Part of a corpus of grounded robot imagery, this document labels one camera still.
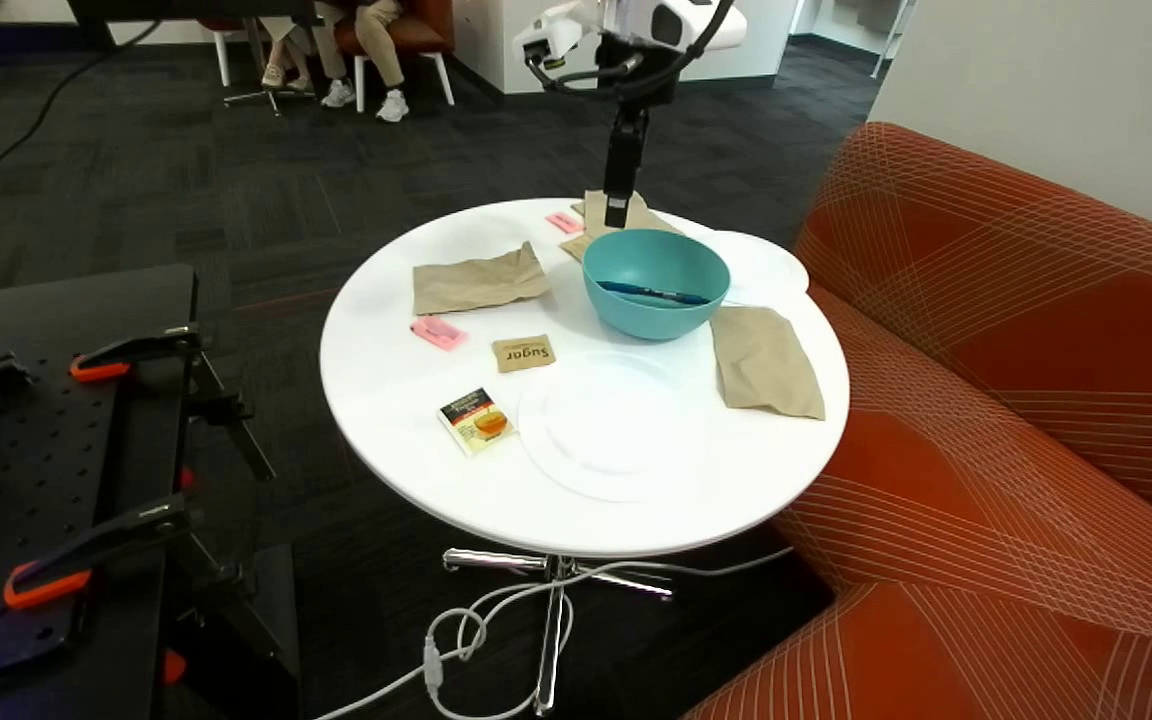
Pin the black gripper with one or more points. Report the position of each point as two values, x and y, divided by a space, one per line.
630 95

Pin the dark blue pen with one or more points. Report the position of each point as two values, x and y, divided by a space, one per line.
648 289

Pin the teal plastic bowl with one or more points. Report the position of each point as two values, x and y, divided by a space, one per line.
656 317

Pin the brown paper napkin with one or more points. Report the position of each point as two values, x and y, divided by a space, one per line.
575 247
764 360
656 216
476 282

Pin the pink sweetener packet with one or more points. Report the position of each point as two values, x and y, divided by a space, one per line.
439 335
564 222

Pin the white cabinet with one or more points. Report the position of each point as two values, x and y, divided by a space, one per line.
762 42

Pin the small brown sugar packet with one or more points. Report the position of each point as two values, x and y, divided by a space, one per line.
520 354

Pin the orange seat chair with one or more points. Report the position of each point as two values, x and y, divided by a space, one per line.
427 25

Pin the white round plate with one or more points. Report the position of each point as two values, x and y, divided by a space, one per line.
618 443

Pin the seated person white sneakers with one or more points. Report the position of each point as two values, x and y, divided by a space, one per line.
380 46

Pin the black orange tea packet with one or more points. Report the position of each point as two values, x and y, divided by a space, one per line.
476 422

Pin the seated person beige trousers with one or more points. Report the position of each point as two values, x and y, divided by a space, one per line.
284 42

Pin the chrome table base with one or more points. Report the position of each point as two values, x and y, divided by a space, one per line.
499 563

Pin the white leg chair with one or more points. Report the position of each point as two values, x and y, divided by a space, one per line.
221 52

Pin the orange patterned corner sofa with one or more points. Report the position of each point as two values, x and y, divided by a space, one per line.
1001 400

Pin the black orange bar clamp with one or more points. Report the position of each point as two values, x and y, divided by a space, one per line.
139 347
80 552

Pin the black robot mounting stand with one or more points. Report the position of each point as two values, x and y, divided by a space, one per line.
28 454

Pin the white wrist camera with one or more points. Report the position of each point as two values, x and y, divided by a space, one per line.
558 31

